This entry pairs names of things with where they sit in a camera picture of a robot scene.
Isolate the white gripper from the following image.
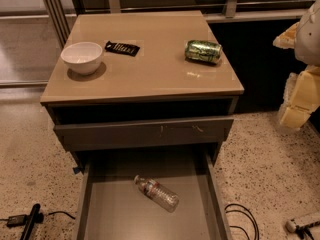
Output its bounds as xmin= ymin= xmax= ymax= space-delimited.
xmin=273 ymin=0 xmax=320 ymax=129

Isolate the clear plastic water bottle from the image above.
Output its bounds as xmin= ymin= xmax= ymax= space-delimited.
xmin=134 ymin=175 xmax=179 ymax=213

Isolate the grey drawer cabinet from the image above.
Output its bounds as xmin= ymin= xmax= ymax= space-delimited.
xmin=39 ymin=10 xmax=245 ymax=240

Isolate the grey top drawer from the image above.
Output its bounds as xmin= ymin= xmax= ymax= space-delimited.
xmin=54 ymin=117 xmax=233 ymax=152

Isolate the open grey middle drawer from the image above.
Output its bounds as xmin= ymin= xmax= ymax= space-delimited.
xmin=73 ymin=145 xmax=232 ymax=240

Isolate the green soda can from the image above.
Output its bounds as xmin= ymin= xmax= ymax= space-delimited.
xmin=185 ymin=40 xmax=222 ymax=64

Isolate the white power strip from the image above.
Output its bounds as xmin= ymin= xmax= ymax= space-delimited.
xmin=286 ymin=212 xmax=320 ymax=233

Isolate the black snack packet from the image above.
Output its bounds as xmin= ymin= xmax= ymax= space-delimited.
xmin=105 ymin=41 xmax=140 ymax=57

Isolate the white ceramic bowl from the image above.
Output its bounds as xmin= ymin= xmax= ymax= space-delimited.
xmin=60 ymin=42 xmax=103 ymax=75

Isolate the blue tape piece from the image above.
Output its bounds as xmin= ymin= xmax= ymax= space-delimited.
xmin=72 ymin=167 xmax=81 ymax=174

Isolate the black bar on floor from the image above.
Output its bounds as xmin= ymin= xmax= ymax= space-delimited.
xmin=20 ymin=203 xmax=44 ymax=240

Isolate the black power adapter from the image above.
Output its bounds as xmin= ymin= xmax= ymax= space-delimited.
xmin=6 ymin=214 xmax=27 ymax=228

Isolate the black floor cable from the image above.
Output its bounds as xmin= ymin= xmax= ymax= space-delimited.
xmin=224 ymin=203 xmax=261 ymax=240

